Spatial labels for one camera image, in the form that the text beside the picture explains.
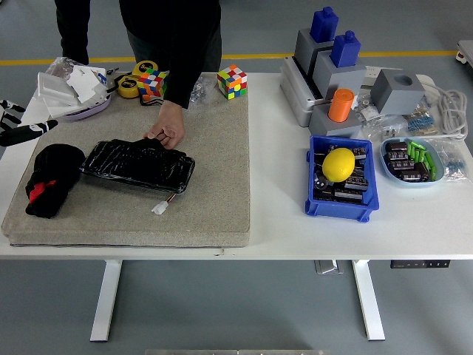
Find blue bottle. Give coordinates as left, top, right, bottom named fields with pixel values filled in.
left=309, top=6, right=340, bottom=42
left=330, top=30, right=362, bottom=68

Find person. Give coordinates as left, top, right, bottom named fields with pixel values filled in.
left=118, top=0, right=222, bottom=73

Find yellow lemon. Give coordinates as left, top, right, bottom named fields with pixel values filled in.
left=321, top=147, right=356, bottom=183

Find low grey block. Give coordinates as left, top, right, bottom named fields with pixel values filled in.
left=308, top=104, right=363, bottom=140

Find white power cable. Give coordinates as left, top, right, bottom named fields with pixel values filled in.
left=421, top=83, right=469, bottom=141

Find grey block with round hole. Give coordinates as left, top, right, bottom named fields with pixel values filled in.
left=370, top=69, right=427, bottom=115

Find white connector plug with wires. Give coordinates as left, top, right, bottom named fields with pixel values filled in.
left=151, top=192, right=180, bottom=215

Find yellow tape measure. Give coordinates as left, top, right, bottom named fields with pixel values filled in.
left=117, top=75, right=140, bottom=99
left=132, top=60, right=160, bottom=78

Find clear bag of screws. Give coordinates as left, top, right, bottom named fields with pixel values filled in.
left=188, top=75, right=217, bottom=107

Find orange cylinder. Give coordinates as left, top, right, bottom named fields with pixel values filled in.
left=327, top=88, right=356, bottom=123

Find blue plastic bin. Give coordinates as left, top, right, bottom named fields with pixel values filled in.
left=304, top=135, right=381, bottom=223

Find white table leg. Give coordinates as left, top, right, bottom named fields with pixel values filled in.
left=351, top=260, right=387, bottom=342
left=89, top=260, right=123, bottom=343

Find grey-brown mat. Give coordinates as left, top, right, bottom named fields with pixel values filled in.
left=1, top=87, right=252, bottom=249

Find white switch plate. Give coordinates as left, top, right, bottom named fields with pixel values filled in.
left=36, top=71, right=81, bottom=108

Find clear bag of parts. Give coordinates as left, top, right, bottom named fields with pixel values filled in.
left=360, top=114, right=409, bottom=143

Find light grey enclosure box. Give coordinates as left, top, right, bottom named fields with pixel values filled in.
left=279, top=56, right=333, bottom=129

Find light blue bowl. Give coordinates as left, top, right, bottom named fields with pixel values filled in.
left=379, top=137, right=446, bottom=189

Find black rag with red patch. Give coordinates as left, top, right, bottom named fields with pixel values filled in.
left=24, top=143, right=86, bottom=220

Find lavender tray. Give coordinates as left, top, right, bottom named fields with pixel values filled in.
left=61, top=94, right=112, bottom=122

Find clear bag of blue resistors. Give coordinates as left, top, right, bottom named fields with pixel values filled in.
left=404, top=99, right=444, bottom=136
left=430, top=139, right=473, bottom=183

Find white cart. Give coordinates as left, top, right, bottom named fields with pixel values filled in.
left=455, top=39, right=473, bottom=70

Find white power strip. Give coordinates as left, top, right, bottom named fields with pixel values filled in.
left=364, top=65, right=435, bottom=89

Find metal bracket under table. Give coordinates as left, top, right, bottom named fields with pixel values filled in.
left=313, top=260, right=345, bottom=275

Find person's left hand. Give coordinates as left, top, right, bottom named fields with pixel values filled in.
left=143, top=100, right=186, bottom=151

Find white card piece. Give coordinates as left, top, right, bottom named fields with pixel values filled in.
left=66, top=65, right=108, bottom=104

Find clear plastic bag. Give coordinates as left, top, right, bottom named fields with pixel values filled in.
left=44, top=56, right=81, bottom=75

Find black desk control panel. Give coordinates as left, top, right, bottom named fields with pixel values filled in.
left=390, top=260, right=452, bottom=269

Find colourful puzzle cube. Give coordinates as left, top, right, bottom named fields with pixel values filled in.
left=137, top=68, right=169, bottom=103
left=217, top=64, right=248, bottom=101

